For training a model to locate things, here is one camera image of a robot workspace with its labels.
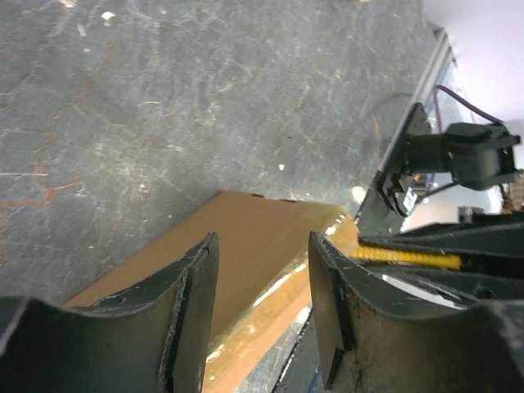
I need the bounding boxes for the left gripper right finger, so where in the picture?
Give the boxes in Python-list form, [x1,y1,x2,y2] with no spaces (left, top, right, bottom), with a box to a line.
[309,233,523,392]

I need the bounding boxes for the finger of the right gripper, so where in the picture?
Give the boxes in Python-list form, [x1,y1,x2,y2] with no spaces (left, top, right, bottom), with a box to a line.
[368,263,523,305]
[359,223,523,256]

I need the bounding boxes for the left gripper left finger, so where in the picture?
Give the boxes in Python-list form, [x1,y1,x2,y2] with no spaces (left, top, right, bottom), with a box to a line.
[1,233,219,392]

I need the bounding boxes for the yellow utility knife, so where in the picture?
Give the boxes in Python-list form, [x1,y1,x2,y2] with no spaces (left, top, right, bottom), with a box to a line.
[352,246,461,270]

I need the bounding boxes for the brown cardboard express box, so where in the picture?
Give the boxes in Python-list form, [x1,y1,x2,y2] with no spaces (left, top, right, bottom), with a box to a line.
[70,191,358,392]

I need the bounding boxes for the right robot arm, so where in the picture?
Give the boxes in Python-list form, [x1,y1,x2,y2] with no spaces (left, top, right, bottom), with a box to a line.
[359,123,523,300]

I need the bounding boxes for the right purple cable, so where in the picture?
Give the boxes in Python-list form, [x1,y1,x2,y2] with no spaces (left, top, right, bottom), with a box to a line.
[425,84,507,197]

